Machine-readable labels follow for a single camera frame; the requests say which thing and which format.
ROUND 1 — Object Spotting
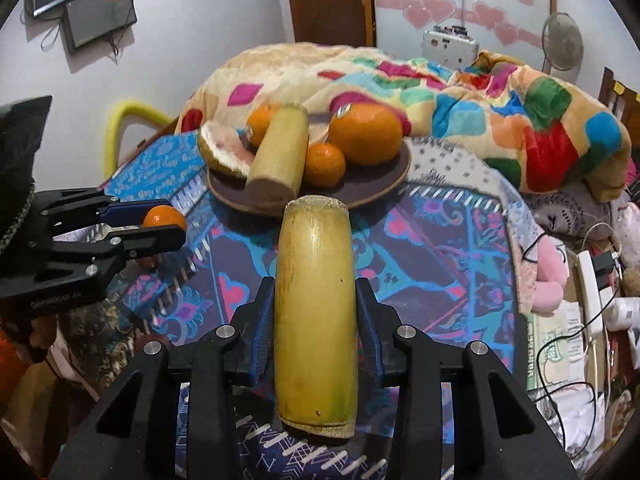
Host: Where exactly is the white power strip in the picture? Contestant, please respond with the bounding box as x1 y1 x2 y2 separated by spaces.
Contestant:
575 250 608 346

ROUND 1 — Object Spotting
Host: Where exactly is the white appliance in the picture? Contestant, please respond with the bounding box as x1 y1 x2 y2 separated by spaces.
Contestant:
422 24 478 68

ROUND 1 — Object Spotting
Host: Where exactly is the purple patterned cloth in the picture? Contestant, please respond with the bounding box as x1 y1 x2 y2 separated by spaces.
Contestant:
55 182 531 480

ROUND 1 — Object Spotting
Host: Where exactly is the small wall monitor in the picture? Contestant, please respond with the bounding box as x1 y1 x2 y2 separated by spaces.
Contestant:
64 0 138 51

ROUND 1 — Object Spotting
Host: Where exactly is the wooden headboard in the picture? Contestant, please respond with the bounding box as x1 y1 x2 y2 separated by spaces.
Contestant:
597 66 640 131

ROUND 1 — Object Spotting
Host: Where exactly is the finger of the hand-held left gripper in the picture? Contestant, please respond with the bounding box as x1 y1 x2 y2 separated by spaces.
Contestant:
37 187 151 227
30 225 187 281

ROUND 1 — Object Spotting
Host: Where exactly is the brown wooden door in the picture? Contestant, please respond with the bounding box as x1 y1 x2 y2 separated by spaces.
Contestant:
284 0 376 48

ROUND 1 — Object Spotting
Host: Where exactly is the standing fan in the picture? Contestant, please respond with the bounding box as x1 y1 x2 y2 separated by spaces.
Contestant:
541 11 585 83

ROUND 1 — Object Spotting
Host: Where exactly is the purple plate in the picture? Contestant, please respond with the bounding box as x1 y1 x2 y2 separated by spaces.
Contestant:
206 135 413 217

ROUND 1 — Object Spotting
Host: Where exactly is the white patterned sheet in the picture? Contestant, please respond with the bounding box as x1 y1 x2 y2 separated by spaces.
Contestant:
400 137 506 196

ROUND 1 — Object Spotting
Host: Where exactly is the large orange with sticker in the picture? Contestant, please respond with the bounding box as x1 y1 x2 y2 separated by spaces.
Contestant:
327 102 403 167

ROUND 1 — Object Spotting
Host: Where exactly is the blue patterned cloth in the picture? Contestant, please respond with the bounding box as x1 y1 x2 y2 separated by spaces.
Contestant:
100 132 211 206

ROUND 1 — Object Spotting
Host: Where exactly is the sugarcane piece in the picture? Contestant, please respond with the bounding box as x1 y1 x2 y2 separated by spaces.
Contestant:
245 105 309 203
274 196 358 438

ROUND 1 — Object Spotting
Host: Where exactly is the medium orange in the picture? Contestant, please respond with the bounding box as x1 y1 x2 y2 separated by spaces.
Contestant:
246 102 283 148

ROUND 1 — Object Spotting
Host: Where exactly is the grey patterned pillow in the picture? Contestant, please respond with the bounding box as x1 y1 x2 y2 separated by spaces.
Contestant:
522 180 631 241

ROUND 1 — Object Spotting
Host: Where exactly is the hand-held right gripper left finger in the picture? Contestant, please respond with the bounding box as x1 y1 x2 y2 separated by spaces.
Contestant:
47 276 276 480

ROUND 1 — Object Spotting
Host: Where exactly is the colourful patchwork blanket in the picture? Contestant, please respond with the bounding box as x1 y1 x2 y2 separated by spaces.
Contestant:
180 42 632 196

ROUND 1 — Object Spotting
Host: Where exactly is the small tangerine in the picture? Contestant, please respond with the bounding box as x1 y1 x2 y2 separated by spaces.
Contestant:
304 142 347 189
142 204 188 233

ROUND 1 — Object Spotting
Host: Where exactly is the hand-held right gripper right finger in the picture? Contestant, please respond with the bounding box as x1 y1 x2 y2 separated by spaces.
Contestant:
354 276 578 480

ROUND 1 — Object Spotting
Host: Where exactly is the pomelo piece with rind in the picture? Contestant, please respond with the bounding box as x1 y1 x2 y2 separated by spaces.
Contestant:
197 121 256 181

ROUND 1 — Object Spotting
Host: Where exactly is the yellow foam tube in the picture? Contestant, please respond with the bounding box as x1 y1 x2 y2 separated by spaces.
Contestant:
102 100 173 181

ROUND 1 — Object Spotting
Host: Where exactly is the pink plush toy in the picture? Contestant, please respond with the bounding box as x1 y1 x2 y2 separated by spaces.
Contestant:
530 240 571 316

